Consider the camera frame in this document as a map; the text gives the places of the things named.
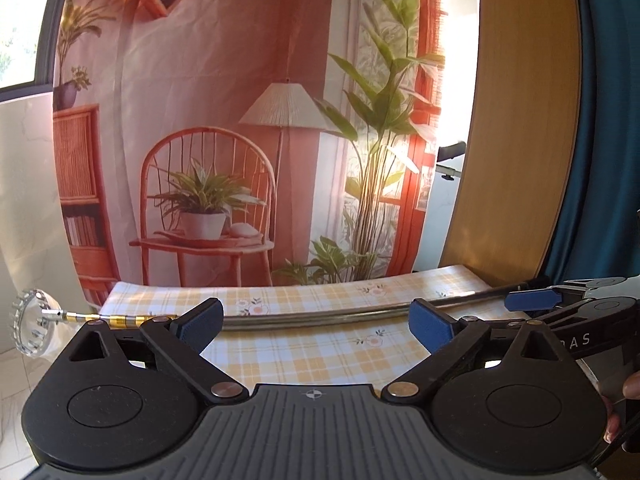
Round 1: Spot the person's right hand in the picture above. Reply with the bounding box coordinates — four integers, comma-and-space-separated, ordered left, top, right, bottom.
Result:
602, 372, 640, 444

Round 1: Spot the blue curtain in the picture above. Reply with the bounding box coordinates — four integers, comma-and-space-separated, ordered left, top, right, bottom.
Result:
540, 0, 639, 283

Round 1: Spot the telescopic metal pole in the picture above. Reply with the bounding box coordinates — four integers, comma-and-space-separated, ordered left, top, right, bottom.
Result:
9, 272, 511, 359

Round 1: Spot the wooden headboard panel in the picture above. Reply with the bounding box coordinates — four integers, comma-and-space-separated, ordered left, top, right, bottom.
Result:
440, 0, 582, 285

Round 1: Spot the printed room backdrop cloth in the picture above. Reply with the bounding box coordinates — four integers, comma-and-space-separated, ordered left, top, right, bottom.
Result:
53, 0, 466, 304

